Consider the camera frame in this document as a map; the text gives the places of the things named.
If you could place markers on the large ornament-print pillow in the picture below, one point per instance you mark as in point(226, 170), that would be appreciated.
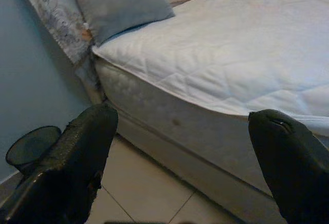
point(59, 21)

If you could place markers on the plain grey cushion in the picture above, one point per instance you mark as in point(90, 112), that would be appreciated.
point(120, 5)

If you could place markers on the black mesh waste bin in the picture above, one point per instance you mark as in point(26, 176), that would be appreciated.
point(28, 144)

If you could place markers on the white quilted mattress pad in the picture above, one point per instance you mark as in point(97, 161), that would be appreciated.
point(231, 41)

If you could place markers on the grey-white mattress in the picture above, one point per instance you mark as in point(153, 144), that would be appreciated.
point(154, 100)

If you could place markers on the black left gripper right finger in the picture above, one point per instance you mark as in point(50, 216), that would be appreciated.
point(295, 170)

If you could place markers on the beige bed base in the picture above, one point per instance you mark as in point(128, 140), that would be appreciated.
point(205, 183)

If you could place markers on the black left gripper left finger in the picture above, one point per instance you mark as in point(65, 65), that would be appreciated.
point(64, 172)

